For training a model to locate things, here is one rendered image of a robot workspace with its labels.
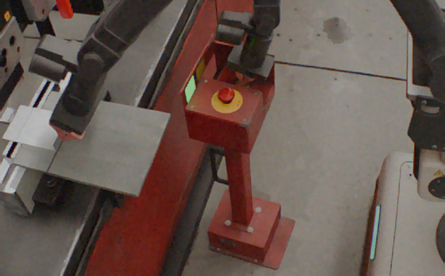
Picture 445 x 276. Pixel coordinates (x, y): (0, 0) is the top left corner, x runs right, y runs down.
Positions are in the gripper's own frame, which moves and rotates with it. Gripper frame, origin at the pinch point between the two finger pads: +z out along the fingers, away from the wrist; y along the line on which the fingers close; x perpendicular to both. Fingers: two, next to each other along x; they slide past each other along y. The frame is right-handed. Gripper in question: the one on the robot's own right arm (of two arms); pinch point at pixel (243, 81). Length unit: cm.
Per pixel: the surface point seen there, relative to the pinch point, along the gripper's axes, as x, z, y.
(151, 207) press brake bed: 30.6, 23.0, 8.6
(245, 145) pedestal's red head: 15.1, 2.6, -6.7
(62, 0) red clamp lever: 29, -38, 34
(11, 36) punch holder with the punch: 41, -40, 37
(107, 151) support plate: 44, -22, 15
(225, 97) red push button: 11.3, -6.5, 1.8
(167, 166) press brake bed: 18.1, 23.0, 9.7
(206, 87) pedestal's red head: 7.8, -2.0, 7.2
